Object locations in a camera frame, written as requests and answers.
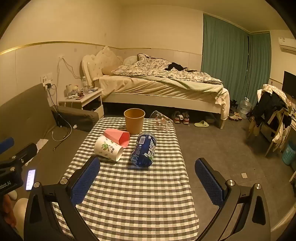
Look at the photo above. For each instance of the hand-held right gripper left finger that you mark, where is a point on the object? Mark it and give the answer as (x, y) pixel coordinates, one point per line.
(86, 179)

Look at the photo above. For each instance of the white card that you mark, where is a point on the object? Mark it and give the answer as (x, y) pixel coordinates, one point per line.
(244, 175)

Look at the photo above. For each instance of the pile of clothes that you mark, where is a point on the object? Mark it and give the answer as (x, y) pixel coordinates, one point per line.
(270, 104)

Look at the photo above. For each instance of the pair of beige shoes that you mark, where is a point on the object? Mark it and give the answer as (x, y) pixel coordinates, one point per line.
(235, 116)

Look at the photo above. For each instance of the wide green curtain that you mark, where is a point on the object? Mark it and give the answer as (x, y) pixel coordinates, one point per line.
(223, 58)

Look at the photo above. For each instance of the white wall socket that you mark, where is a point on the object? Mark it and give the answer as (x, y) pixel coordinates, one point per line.
(46, 78)

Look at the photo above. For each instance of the cream pillow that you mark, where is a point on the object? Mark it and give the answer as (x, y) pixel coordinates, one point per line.
(107, 61)

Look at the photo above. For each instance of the grey sofa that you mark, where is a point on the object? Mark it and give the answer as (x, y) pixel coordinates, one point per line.
(30, 122)

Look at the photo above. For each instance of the white floral paper cup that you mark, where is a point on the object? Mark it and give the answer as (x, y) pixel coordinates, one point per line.
(106, 148)

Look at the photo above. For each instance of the clear glass cup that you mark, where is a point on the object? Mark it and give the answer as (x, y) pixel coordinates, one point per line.
(161, 121)

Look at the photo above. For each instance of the teal laundry basket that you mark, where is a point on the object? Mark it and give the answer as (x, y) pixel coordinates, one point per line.
(289, 154)

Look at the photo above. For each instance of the white tissue roll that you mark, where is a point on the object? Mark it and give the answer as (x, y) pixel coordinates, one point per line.
(68, 90)

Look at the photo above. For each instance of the white crumpled tissue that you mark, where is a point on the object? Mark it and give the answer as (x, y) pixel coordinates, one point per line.
(42, 143)

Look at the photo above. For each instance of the white bed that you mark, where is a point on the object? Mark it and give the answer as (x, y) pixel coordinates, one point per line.
(148, 90)

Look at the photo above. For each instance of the smartphone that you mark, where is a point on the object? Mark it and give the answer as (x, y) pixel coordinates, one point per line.
(30, 179)

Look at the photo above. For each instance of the clear water bottle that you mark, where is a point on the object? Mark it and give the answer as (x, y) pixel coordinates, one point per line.
(84, 84)

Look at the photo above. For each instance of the black garment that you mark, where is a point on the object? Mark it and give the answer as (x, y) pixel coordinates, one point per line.
(175, 66)

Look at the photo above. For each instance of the white slipper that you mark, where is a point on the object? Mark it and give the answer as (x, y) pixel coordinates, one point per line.
(20, 210)

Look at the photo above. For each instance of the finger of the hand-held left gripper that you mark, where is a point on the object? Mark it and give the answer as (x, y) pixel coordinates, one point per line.
(26, 153)
(6, 143)

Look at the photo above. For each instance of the narrow green curtain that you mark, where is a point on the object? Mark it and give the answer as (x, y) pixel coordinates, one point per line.
(257, 67)

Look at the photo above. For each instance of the grey red sneaker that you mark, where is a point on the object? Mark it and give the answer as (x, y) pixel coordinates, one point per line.
(185, 118)
(177, 117)

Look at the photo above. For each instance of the pale green blanket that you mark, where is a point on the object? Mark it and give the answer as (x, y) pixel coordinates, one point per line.
(196, 87)

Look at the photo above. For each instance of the grey checkered tablecloth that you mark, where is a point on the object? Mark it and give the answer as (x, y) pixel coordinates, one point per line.
(138, 197)

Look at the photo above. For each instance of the large clear water jug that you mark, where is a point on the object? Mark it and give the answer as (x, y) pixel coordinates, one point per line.
(244, 107)

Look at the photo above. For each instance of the wooden chair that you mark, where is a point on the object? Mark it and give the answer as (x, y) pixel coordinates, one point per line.
(275, 136)

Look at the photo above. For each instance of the person's left hand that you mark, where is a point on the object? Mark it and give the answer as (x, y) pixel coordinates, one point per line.
(8, 209)

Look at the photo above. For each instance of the patterned duvet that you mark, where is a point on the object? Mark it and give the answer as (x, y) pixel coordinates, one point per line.
(175, 73)

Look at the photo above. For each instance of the brown paper cup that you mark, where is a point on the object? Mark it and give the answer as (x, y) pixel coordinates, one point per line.
(134, 121)

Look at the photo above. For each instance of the white air conditioner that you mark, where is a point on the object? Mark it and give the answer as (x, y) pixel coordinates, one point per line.
(288, 45)

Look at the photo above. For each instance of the black television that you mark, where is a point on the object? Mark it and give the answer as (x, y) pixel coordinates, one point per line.
(289, 83)

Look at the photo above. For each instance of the pink paper cup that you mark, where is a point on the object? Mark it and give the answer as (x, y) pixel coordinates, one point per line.
(118, 137)

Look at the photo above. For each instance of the white nightstand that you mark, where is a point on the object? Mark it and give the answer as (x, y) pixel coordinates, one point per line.
(90, 100)

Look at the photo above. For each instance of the green slipper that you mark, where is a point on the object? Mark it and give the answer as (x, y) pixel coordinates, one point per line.
(201, 124)

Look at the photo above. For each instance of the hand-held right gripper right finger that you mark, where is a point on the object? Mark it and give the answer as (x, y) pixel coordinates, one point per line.
(208, 183)

